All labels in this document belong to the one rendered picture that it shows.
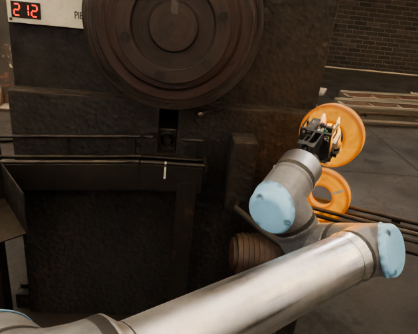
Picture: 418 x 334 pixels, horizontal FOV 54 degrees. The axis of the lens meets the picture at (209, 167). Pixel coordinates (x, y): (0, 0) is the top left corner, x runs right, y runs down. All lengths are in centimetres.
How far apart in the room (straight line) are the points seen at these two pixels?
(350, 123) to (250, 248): 47
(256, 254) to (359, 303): 87
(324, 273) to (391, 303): 148
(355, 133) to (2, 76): 345
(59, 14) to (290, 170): 82
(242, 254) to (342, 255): 61
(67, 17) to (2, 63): 276
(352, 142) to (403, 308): 119
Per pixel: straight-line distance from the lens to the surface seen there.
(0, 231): 116
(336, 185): 117
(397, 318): 203
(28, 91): 135
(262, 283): 54
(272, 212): 76
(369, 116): 468
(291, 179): 78
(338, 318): 190
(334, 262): 64
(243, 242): 124
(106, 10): 112
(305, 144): 87
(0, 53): 403
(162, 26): 104
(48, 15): 132
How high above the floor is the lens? 123
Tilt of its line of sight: 25 degrees down
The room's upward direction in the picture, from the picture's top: 6 degrees clockwise
